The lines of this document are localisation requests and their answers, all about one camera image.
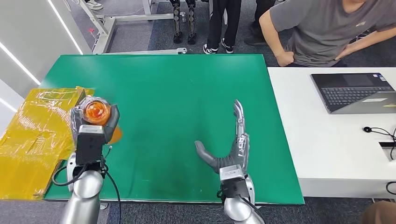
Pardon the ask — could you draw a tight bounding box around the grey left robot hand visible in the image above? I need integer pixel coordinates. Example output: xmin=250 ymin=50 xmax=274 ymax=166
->
xmin=70 ymin=98 xmax=120 ymax=145

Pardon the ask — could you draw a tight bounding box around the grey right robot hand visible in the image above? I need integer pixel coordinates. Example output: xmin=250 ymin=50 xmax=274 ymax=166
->
xmin=194 ymin=99 xmax=250 ymax=175

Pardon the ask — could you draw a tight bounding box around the orange juice bottle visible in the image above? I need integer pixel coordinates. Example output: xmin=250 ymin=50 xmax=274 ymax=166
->
xmin=79 ymin=96 xmax=123 ymax=145

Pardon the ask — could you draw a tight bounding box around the green table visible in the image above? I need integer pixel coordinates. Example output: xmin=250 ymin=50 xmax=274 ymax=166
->
xmin=38 ymin=54 xmax=305 ymax=205

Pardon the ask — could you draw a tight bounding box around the yellow taped cardboard box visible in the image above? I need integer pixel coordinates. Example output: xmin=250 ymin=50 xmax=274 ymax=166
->
xmin=0 ymin=86 xmax=95 ymax=201

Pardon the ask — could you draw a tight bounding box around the white desk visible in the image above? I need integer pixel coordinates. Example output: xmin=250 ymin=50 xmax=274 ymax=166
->
xmin=267 ymin=67 xmax=396 ymax=199

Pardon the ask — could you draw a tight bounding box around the person's white shoe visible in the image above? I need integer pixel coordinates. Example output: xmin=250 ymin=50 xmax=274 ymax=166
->
xmin=84 ymin=0 xmax=104 ymax=11

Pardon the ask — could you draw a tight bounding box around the black humanoid robot leg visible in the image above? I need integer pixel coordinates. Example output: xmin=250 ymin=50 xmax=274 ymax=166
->
xmin=171 ymin=0 xmax=184 ymax=44
xmin=185 ymin=0 xmax=198 ymax=46

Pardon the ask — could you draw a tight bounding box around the dark grey laptop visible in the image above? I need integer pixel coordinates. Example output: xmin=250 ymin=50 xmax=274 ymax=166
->
xmin=311 ymin=72 xmax=396 ymax=115

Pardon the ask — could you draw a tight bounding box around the person with dark shoe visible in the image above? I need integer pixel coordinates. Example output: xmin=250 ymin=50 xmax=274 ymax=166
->
xmin=244 ymin=0 xmax=276 ymax=46

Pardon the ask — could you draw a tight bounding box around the person in black trousers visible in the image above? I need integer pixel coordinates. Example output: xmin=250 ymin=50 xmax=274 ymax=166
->
xmin=202 ymin=0 xmax=242 ymax=55

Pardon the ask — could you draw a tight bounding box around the person in grey shirt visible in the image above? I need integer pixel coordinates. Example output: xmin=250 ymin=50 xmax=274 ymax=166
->
xmin=259 ymin=0 xmax=396 ymax=68

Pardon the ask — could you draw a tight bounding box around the brown rounded object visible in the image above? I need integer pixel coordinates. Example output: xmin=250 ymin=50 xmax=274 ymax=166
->
xmin=359 ymin=201 xmax=396 ymax=224

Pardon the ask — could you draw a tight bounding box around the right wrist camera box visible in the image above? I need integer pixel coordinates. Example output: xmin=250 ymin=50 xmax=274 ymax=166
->
xmin=219 ymin=164 xmax=250 ymax=199

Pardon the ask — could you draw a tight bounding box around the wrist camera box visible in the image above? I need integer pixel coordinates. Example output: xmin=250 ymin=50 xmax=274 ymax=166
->
xmin=219 ymin=164 xmax=250 ymax=199
xmin=75 ymin=124 xmax=108 ymax=166

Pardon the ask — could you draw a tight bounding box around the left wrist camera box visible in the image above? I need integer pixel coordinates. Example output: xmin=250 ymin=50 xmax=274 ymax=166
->
xmin=75 ymin=124 xmax=108 ymax=166

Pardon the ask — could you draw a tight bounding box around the white metal stand frame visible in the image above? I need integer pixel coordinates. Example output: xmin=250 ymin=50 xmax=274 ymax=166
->
xmin=63 ymin=0 xmax=188 ymax=56

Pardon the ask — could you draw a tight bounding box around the black cable with round puck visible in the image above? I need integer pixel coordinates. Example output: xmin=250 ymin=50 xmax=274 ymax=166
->
xmin=362 ymin=126 xmax=396 ymax=161

